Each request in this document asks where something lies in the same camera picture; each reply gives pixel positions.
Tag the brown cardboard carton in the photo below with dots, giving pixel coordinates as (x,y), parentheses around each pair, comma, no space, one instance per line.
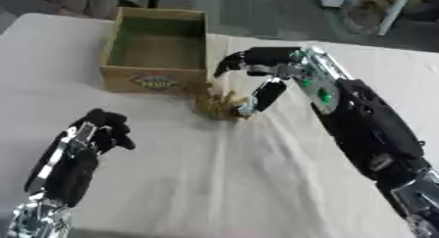
(369,13)

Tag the white furniture leg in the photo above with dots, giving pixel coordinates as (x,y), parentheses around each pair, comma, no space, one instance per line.
(394,10)

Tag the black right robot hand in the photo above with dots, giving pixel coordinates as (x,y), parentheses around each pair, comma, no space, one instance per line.
(268,57)

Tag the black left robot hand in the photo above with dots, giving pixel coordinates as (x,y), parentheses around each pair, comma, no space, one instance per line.
(71,170)

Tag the tan cardboard box green inside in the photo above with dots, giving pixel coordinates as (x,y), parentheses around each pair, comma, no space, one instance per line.
(154,80)

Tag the tan brown soft toy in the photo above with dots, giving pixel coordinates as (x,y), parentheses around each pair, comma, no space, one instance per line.
(216,102)

